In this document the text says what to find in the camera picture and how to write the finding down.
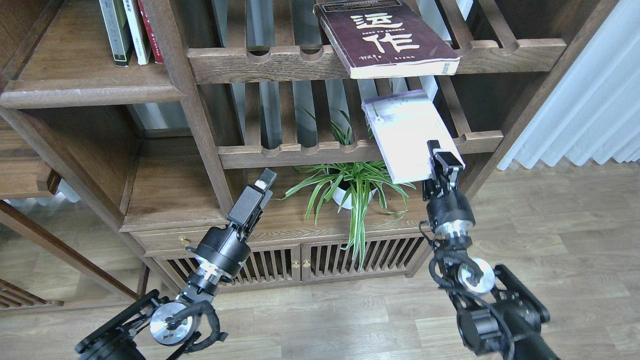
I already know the white plant pot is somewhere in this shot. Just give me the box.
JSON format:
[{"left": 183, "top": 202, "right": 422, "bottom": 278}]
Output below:
[{"left": 332, "top": 184, "right": 353, "bottom": 210}]

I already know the dark wooden bookshelf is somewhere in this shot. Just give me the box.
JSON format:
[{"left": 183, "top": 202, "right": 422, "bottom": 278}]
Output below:
[{"left": 1, "top": 0, "right": 618, "bottom": 290}]

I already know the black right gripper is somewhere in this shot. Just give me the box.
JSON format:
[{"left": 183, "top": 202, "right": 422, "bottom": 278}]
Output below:
[{"left": 422, "top": 140, "right": 476, "bottom": 239}]

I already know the yellow and black book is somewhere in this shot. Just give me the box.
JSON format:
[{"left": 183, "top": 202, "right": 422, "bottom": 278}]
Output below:
[{"left": 99, "top": 0, "right": 133, "bottom": 67}]

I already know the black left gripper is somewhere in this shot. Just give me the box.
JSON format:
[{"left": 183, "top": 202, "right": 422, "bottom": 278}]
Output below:
[{"left": 187, "top": 168, "right": 277, "bottom": 281}]

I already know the white upright book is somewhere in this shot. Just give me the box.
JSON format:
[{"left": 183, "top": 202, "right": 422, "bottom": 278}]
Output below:
[{"left": 123, "top": 0, "right": 151, "bottom": 65}]

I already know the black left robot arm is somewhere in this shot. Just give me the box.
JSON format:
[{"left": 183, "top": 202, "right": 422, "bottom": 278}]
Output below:
[{"left": 75, "top": 169, "right": 277, "bottom": 360}]

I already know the white curtain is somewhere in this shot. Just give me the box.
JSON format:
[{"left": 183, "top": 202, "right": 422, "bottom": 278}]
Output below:
[{"left": 497, "top": 0, "right": 640, "bottom": 170}]

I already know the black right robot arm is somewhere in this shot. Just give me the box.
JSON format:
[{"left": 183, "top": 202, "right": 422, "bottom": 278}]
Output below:
[{"left": 422, "top": 140, "right": 558, "bottom": 360}]

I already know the brass drawer knob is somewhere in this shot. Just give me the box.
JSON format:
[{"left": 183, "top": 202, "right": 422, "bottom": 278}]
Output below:
[{"left": 178, "top": 235, "right": 191, "bottom": 248}]

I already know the dark maroon book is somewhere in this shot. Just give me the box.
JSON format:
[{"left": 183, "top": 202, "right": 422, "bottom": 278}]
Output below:
[{"left": 313, "top": 0, "right": 460, "bottom": 79}]

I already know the red upright book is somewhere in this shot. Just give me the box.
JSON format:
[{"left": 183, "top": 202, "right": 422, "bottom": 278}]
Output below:
[{"left": 137, "top": 0, "right": 164, "bottom": 64}]

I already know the pale purple book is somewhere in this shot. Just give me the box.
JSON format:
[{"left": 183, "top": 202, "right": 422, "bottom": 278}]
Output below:
[{"left": 361, "top": 89, "right": 463, "bottom": 184}]

